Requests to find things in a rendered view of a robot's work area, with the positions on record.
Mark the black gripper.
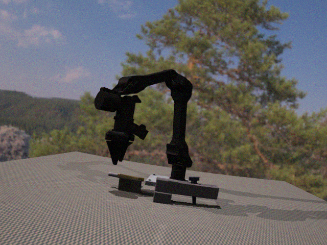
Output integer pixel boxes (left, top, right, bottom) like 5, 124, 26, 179
105, 113, 134, 165

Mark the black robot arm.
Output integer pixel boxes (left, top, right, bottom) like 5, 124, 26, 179
94, 69, 193, 181

